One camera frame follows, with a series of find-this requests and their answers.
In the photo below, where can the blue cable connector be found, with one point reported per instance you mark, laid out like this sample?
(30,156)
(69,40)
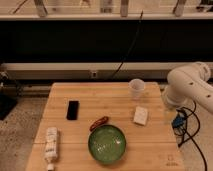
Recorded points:
(178,121)

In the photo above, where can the black equipment at left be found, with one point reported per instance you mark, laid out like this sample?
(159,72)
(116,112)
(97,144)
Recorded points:
(7,103)

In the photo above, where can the green ceramic bowl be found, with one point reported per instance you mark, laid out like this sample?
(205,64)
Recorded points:
(107,144)

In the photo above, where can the white tube bottle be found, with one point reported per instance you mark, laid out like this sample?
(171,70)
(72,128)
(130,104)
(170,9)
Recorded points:
(51,147)

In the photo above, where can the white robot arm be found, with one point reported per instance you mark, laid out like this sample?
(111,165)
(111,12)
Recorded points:
(187,82)

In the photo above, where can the white wall outlet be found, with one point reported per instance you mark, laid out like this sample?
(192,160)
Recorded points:
(94,74)

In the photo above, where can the black smartphone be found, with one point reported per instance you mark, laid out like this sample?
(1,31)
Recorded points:
(72,111)

